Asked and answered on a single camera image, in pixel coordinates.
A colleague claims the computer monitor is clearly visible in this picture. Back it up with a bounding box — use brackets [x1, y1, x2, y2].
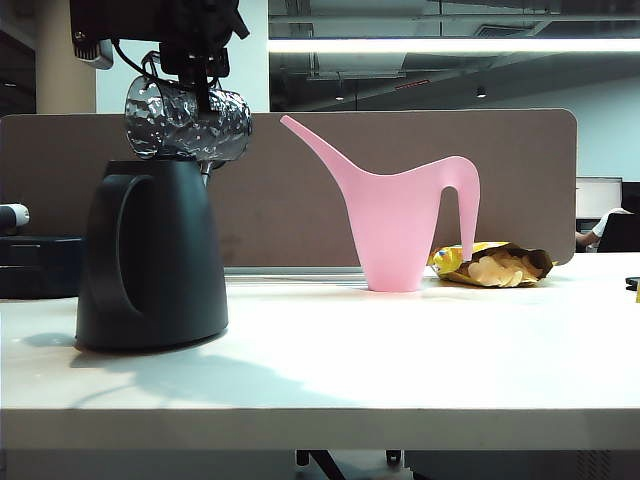
[574, 176, 624, 220]

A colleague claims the black table leg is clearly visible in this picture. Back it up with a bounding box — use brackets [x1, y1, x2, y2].
[294, 449, 341, 480]

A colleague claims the brown desk divider panel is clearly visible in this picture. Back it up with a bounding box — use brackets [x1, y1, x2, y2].
[0, 107, 577, 269]

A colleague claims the black plastic watering can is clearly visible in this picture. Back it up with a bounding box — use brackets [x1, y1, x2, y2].
[73, 158, 230, 354]

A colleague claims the textured glass cup with handle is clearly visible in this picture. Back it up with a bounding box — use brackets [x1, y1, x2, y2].
[123, 49, 254, 164]

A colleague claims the black office chair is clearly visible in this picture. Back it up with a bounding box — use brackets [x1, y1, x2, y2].
[597, 213, 640, 254]

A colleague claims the dark blue tool case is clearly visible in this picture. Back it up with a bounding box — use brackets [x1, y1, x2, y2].
[0, 235, 84, 301]

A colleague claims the yellow potato chips bag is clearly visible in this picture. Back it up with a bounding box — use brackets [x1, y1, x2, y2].
[427, 240, 554, 289]

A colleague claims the black camera cable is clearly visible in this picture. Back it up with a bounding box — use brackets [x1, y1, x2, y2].
[110, 38, 161, 77]

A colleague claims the long ceiling light strip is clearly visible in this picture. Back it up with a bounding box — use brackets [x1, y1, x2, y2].
[268, 38, 640, 54]

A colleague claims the pink plastic watering can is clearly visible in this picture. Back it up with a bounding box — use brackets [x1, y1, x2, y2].
[279, 114, 482, 293]

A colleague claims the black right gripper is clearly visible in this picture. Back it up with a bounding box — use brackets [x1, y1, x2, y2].
[69, 0, 251, 115]

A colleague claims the white and black handheld device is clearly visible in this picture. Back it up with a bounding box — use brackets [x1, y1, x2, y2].
[0, 203, 30, 236]

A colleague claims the person in white shirt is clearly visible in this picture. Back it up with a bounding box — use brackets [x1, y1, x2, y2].
[574, 208, 636, 253]

